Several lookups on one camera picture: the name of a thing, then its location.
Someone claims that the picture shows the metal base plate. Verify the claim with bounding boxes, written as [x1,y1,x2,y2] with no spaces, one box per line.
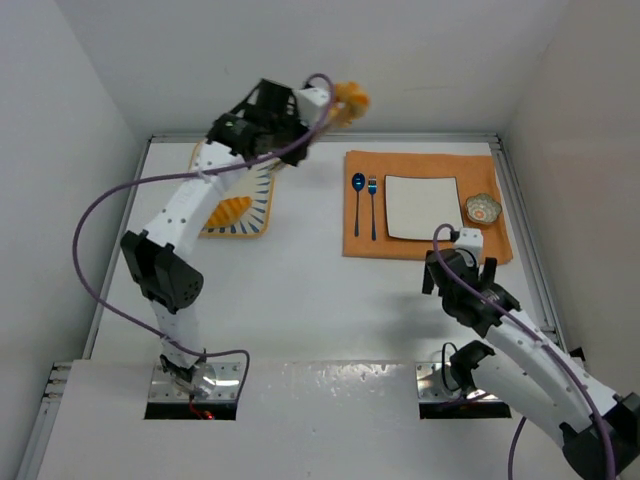
[415,362,498,404]
[148,362,243,404]

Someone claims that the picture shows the striped croissant bread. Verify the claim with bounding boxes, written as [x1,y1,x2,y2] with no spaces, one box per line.
[205,196,253,229]

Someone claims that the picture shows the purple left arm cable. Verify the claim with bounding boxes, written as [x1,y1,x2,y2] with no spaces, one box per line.
[72,73,336,401]

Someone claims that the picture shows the blue patterned rectangular tray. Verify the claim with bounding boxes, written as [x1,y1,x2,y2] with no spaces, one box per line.
[199,159,280,239]

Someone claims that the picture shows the small floral sauce bowl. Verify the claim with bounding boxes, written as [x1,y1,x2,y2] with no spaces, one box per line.
[465,193,503,226]

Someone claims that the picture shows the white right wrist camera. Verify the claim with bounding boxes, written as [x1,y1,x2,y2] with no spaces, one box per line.
[451,227,484,266]

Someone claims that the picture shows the round twisted bread roll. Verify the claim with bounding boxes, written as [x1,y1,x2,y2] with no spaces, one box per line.
[329,81,370,128]

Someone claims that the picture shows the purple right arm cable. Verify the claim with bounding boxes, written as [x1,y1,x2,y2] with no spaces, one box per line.
[432,223,621,480]

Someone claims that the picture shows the orange cloth placemat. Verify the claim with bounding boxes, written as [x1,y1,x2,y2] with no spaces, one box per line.
[343,150,513,264]

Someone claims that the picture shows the blue metal spoon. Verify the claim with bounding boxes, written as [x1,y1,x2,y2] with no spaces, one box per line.
[351,172,366,237]

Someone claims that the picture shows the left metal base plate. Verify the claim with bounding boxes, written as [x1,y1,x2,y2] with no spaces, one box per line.
[148,362,243,404]

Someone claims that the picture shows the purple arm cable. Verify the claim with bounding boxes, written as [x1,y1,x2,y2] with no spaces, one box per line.
[72,73,336,401]
[432,223,621,480]

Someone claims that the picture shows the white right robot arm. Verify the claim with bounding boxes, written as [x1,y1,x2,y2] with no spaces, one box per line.
[423,249,639,479]

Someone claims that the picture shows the black thin cable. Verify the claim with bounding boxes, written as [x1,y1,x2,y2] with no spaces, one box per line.
[441,341,469,394]

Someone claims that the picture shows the blue metal fork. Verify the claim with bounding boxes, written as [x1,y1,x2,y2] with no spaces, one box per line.
[367,175,377,241]

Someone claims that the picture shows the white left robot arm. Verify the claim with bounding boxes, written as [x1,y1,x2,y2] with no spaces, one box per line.
[120,80,331,396]

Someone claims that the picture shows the white square plate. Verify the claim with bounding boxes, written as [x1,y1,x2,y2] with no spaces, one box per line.
[385,175,463,241]

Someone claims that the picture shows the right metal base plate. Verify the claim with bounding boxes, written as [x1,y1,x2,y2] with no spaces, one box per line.
[415,362,498,404]

